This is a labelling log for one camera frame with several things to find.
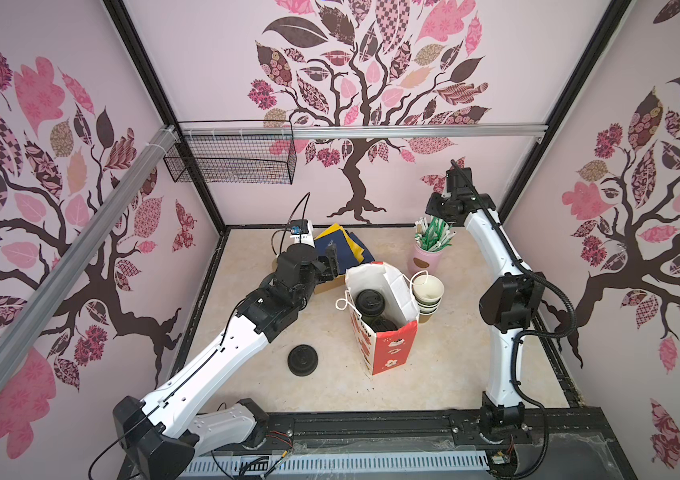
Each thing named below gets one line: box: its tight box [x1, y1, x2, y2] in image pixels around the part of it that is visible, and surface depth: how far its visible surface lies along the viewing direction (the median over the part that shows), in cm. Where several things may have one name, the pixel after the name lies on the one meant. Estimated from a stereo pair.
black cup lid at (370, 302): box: [355, 289, 385, 317], surface depth 85 cm
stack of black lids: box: [287, 344, 319, 377], surface depth 85 cm
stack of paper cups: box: [412, 274, 445, 324], surface depth 85 cm
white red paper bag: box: [345, 262, 419, 376], surface depth 77 cm
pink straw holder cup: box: [408, 242, 443, 278], surface depth 99 cm
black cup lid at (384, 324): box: [372, 318, 398, 332], surface depth 81 cm
